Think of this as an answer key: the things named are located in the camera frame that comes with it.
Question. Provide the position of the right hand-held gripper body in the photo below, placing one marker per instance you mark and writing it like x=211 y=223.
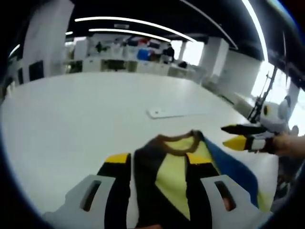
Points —
x=274 y=114

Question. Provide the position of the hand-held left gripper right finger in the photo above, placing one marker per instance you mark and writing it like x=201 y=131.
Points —
x=200 y=174

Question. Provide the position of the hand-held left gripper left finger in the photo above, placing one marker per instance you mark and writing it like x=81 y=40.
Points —
x=116 y=171

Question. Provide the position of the yellow garment blue grey sleeves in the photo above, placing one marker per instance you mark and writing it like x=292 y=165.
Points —
x=171 y=171

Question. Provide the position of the black tripod stand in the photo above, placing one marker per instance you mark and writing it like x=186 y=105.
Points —
x=262 y=100

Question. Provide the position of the narrow white pillar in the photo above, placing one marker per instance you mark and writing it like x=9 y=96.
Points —
x=214 y=57

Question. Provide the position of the straight ceiling light strip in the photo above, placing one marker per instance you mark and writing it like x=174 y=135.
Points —
x=256 y=26

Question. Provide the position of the row of white desks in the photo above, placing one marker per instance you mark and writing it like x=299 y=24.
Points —
x=133 y=65

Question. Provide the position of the black cabinet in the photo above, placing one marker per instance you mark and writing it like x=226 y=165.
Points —
x=36 y=70

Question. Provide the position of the short curved ceiling light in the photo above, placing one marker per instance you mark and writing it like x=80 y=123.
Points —
x=128 y=32

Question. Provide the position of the white square pillar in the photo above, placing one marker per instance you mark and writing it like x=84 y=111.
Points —
x=47 y=40

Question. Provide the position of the long curved ceiling light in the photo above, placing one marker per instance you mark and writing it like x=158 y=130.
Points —
x=133 y=22

